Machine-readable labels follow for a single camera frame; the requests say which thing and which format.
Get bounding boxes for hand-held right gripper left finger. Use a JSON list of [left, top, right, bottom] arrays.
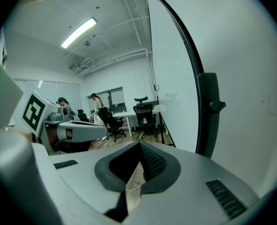
[[49, 141, 142, 223]]

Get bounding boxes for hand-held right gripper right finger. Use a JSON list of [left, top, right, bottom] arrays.
[[126, 140, 260, 225]]

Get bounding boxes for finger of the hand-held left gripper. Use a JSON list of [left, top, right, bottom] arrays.
[[68, 120, 105, 127], [57, 124, 109, 143]]

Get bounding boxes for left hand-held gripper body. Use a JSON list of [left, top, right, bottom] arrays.
[[22, 90, 72, 154]]

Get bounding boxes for black framed whiteboard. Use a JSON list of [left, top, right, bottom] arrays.
[[144, 0, 205, 153]]

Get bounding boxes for person's left hand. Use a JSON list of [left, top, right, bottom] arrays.
[[46, 127, 59, 146]]

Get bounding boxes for small black office chair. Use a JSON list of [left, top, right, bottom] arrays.
[[77, 109, 90, 123]]

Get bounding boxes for white window blinds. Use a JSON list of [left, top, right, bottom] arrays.
[[12, 78, 82, 118]]

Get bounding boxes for dark framed interior window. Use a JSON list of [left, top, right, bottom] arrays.
[[88, 86, 126, 114]]

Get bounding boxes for white office desk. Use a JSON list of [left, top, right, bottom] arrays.
[[89, 110, 162, 137]]

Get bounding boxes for ceiling mounted grey device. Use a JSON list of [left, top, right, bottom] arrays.
[[69, 62, 83, 71]]

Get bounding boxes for black office chair with headrest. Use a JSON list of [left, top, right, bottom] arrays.
[[132, 97, 158, 140]]

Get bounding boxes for white ceiling pipes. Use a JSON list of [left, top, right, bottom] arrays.
[[76, 0, 153, 77]]

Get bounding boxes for long ceiling light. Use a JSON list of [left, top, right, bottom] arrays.
[[60, 17, 98, 49]]

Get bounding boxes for thin white floor cable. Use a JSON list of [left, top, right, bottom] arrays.
[[125, 181, 146, 193]]

